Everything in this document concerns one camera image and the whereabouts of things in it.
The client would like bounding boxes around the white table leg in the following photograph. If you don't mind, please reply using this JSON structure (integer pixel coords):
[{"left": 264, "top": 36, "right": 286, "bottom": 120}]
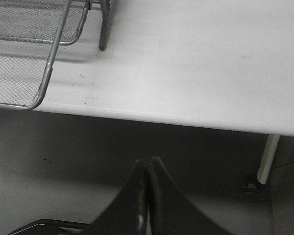
[{"left": 257, "top": 134, "right": 280, "bottom": 185}]

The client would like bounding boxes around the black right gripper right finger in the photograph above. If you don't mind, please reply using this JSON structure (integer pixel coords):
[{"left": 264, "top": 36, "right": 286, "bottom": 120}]
[{"left": 147, "top": 157, "right": 230, "bottom": 235}]

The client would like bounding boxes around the silver mesh tray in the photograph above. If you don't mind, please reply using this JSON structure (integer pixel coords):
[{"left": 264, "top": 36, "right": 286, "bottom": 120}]
[
  {"left": 0, "top": 0, "right": 90, "bottom": 46},
  {"left": 0, "top": 0, "right": 71, "bottom": 110}
]

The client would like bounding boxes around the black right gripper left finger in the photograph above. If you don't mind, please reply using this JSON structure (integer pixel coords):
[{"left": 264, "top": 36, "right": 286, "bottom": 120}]
[{"left": 83, "top": 159, "right": 148, "bottom": 235}]

